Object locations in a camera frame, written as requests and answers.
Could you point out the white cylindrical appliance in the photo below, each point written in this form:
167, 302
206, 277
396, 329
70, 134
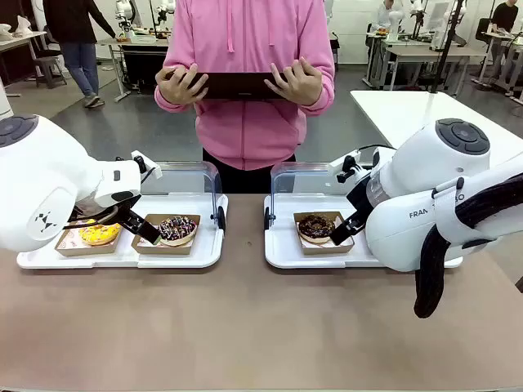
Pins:
3, 98

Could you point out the bystander in dark clothes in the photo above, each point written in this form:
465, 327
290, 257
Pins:
73, 24

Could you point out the seated person in white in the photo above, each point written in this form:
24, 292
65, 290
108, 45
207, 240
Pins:
384, 16

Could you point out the chocolate donut with coloured sprinkles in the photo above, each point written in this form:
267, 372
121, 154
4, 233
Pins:
189, 232

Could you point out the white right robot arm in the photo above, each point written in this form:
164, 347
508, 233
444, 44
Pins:
408, 183

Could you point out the person's left hand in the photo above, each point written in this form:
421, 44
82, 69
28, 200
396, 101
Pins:
300, 83

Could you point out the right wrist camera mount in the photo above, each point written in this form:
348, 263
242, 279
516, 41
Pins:
339, 162

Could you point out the cardboard box of yellow donut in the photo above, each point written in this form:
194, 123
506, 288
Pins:
69, 245

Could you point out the person's right hand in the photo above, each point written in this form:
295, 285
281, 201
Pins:
177, 85

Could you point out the yellow sprinkled donut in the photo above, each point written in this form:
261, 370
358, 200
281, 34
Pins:
102, 237

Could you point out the person in pink hoodie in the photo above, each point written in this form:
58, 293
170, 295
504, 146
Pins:
245, 130

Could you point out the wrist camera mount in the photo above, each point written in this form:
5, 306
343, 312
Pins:
137, 156
339, 162

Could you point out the grey desk with robot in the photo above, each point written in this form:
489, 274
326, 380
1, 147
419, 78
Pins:
110, 43

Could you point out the white-topped desk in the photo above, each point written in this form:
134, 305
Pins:
20, 38

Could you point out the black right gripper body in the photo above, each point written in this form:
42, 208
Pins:
361, 196

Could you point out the white display tray base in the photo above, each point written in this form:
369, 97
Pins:
212, 253
282, 245

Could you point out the black camera stand pole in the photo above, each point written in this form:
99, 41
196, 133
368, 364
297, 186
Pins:
447, 45

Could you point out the white table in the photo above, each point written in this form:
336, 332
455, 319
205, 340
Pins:
408, 110

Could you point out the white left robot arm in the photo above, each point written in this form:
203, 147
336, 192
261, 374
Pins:
41, 171

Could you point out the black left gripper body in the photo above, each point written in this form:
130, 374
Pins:
122, 200

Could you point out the chocolate glazed donut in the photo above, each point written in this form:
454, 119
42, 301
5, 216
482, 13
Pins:
306, 232

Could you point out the grey workbench desk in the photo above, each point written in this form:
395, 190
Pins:
429, 53

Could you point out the dark brown serving tray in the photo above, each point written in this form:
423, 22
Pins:
241, 83

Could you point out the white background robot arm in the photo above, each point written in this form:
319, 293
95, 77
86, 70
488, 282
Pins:
124, 16

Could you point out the cardboard box of sprinkled donut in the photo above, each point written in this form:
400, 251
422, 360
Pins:
163, 250

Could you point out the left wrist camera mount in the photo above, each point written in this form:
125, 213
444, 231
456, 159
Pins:
137, 156

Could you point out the black chair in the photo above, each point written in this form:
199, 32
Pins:
51, 65

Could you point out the clear display lid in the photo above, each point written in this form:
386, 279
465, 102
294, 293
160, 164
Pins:
192, 175
302, 175

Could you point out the cardboard box of chocolate donut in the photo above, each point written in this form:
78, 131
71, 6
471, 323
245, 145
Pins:
327, 250

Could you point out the person's left forearm pink sleeve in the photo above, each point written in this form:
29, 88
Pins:
324, 98

